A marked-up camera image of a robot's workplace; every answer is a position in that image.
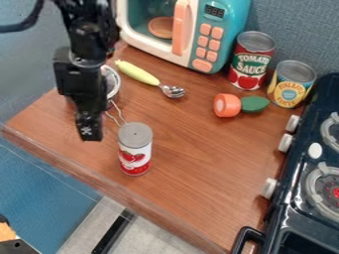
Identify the silver strainer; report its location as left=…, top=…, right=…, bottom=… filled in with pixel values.
left=99, top=63, right=130, bottom=129

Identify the spoon with yellow handle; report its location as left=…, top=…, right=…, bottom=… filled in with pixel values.
left=113, top=59, right=188, bottom=100

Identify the red tomato sauce can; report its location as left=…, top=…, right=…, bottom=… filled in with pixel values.
left=226, top=30, right=278, bottom=91

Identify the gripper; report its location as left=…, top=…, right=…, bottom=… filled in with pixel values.
left=52, top=46, right=110, bottom=143

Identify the toy microwave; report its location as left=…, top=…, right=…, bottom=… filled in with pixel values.
left=115, top=0, right=254, bottom=74

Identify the small red and white can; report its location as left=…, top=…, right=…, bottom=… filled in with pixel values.
left=116, top=121, right=156, bottom=178

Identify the toy stove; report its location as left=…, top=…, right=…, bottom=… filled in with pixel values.
left=230, top=71, right=339, bottom=254

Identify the orange toy carrot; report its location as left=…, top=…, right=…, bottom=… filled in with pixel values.
left=211, top=92, right=272, bottom=119

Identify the black cable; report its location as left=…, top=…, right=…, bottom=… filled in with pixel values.
left=0, top=0, right=47, bottom=34

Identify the yellow can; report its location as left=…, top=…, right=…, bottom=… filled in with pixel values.
left=266, top=60, right=318, bottom=110

